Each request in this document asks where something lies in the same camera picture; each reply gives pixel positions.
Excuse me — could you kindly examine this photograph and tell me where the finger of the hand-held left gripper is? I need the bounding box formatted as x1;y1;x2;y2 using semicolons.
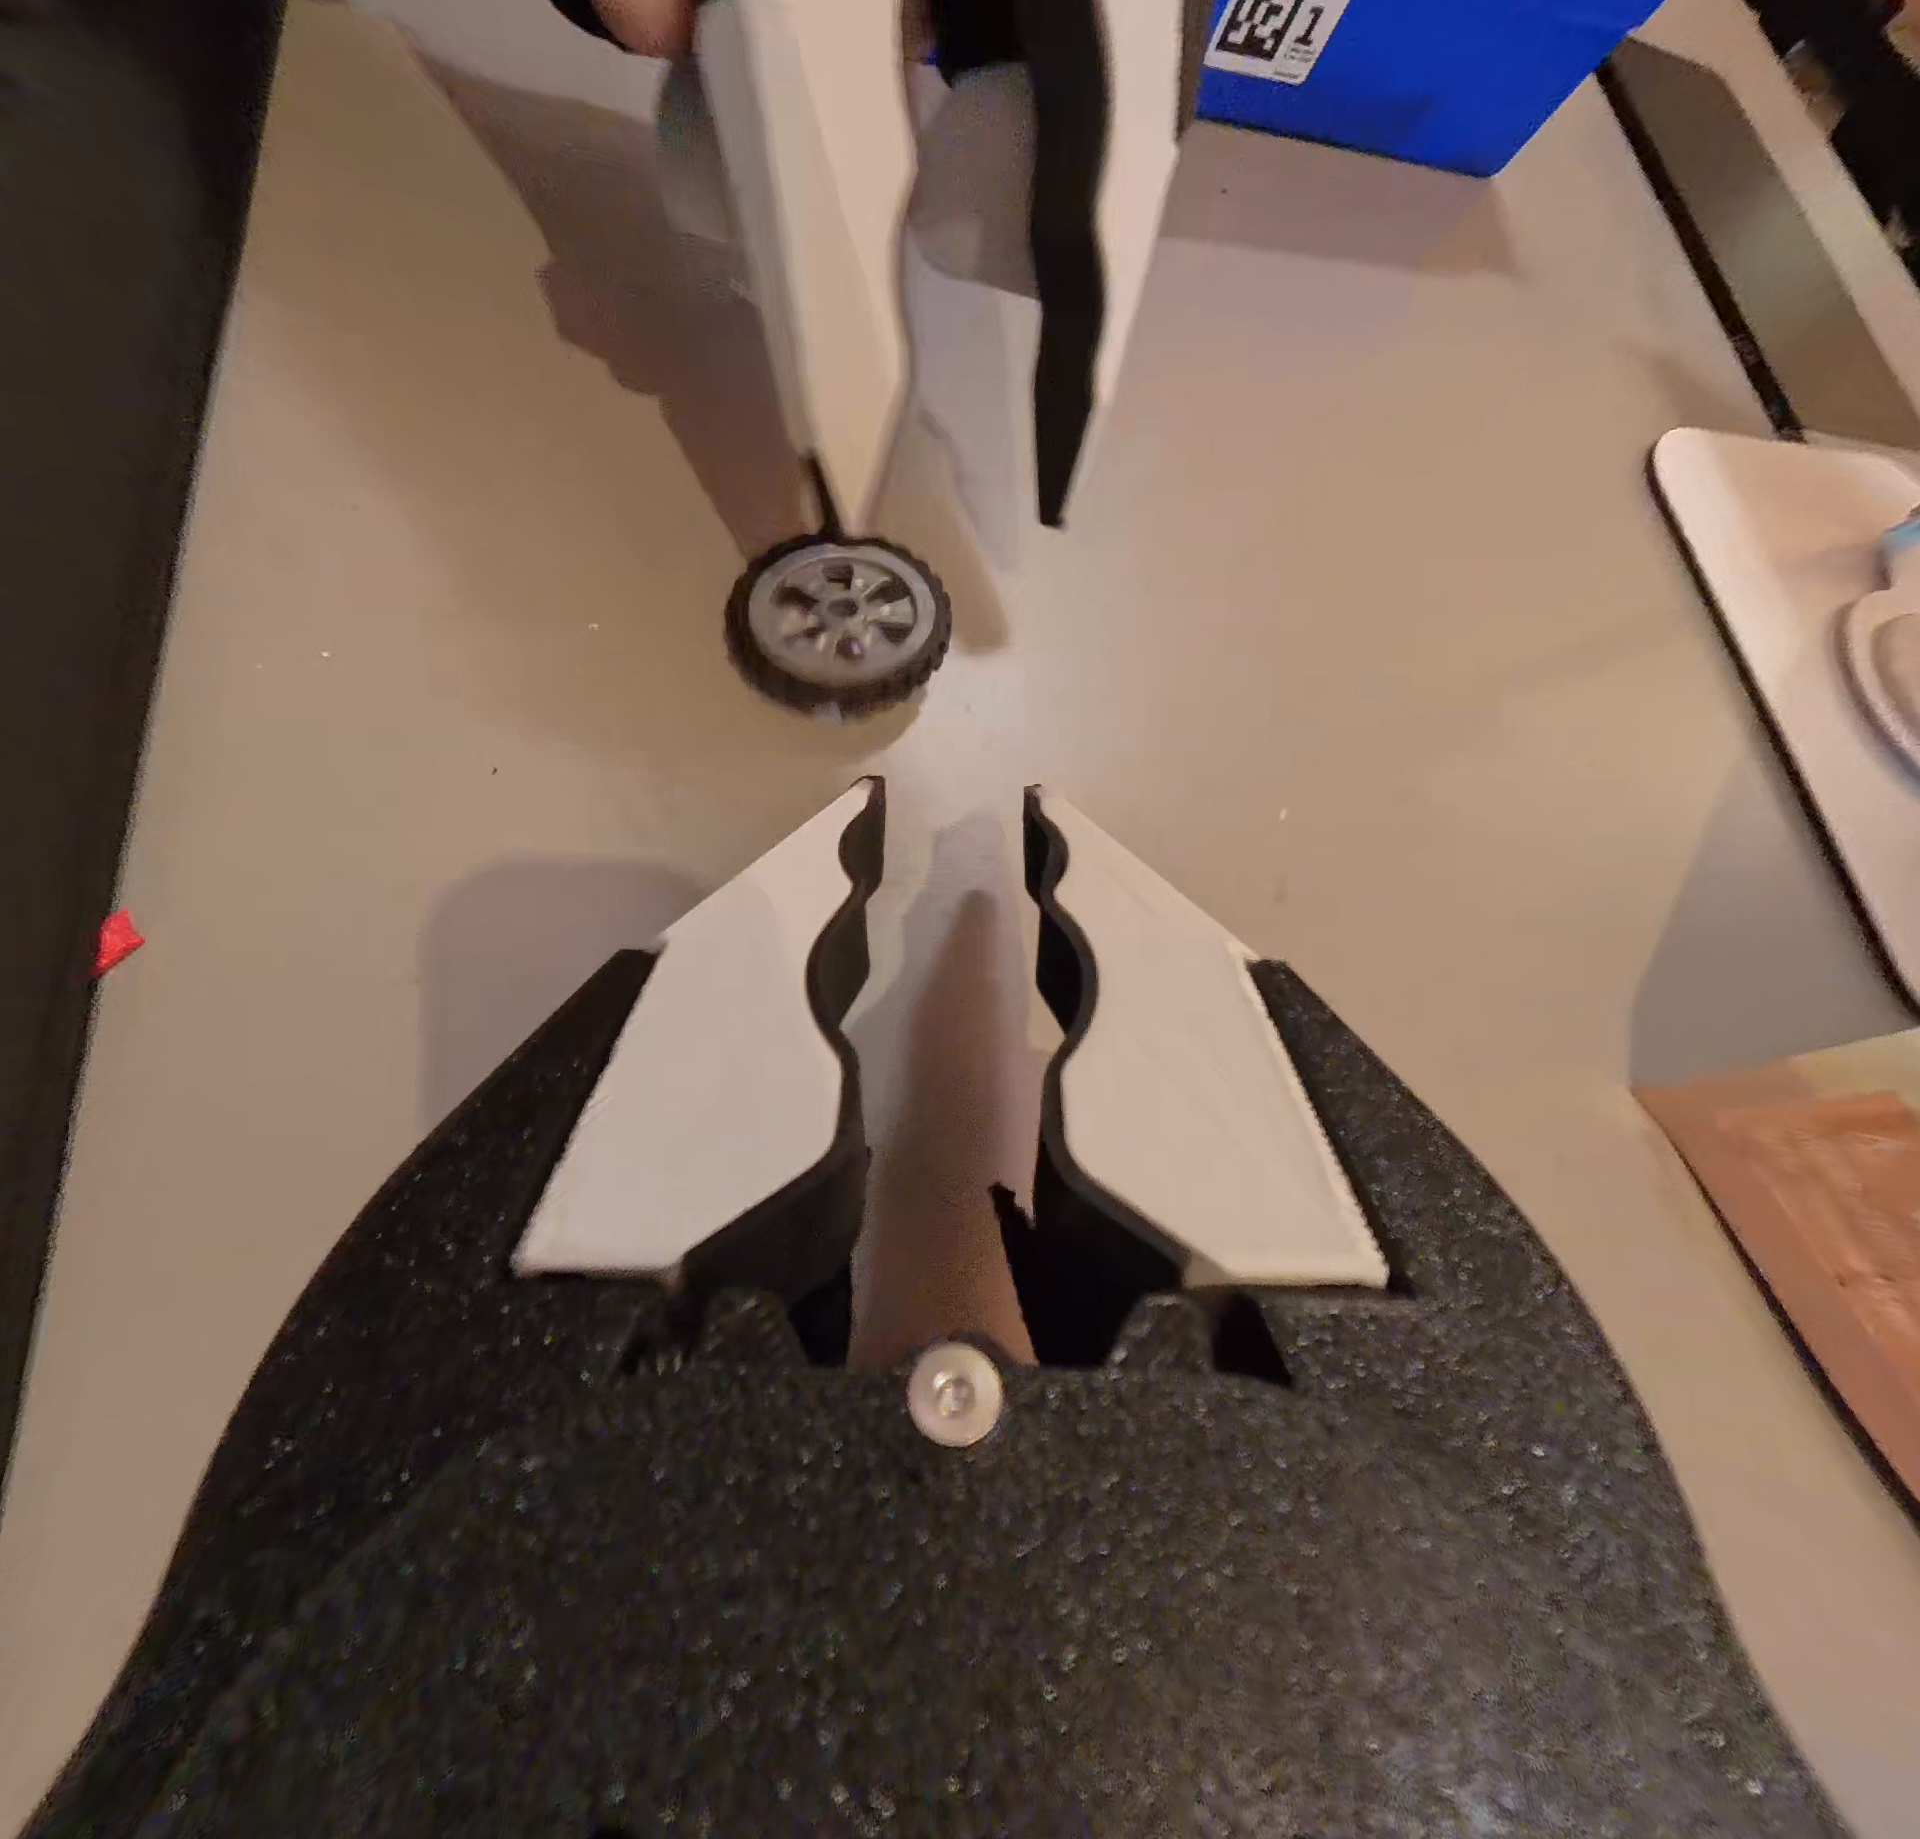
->
656;0;922;525
1025;0;1187;526

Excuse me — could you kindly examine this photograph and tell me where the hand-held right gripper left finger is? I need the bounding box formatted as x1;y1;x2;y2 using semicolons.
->
510;778;891;1369

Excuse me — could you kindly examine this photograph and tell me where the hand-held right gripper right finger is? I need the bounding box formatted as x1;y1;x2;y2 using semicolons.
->
990;781;1388;1369

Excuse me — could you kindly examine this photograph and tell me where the black toy wheel grey rim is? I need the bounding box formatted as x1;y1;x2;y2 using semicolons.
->
722;529;951;713

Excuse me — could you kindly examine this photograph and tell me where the blue plastic bin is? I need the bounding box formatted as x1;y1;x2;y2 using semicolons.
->
1190;0;1750;181

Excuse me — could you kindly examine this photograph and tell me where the dark flat table panel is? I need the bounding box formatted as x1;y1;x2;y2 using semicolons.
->
1595;34;1823;438

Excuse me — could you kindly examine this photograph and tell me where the black perforated mat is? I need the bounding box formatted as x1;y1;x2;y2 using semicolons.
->
0;0;290;1436

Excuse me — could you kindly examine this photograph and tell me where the white rounded board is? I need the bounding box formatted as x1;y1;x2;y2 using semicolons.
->
1645;428;1920;1012

